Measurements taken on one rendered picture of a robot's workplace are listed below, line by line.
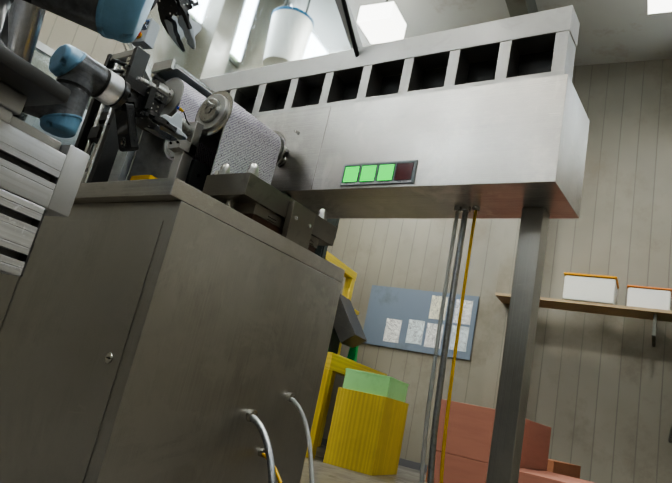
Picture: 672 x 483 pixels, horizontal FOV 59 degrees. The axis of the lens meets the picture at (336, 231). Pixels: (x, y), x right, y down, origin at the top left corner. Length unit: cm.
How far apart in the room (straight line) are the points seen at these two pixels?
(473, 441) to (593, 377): 395
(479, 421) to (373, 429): 235
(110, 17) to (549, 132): 110
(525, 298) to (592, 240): 598
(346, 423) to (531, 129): 445
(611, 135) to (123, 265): 724
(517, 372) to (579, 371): 567
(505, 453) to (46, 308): 114
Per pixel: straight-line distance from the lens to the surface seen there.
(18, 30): 138
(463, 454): 344
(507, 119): 166
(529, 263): 165
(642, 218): 766
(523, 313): 162
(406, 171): 171
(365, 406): 569
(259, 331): 148
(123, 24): 86
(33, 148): 82
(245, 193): 151
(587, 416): 720
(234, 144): 177
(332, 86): 206
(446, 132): 171
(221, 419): 144
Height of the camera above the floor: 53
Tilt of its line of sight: 16 degrees up
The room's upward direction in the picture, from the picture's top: 12 degrees clockwise
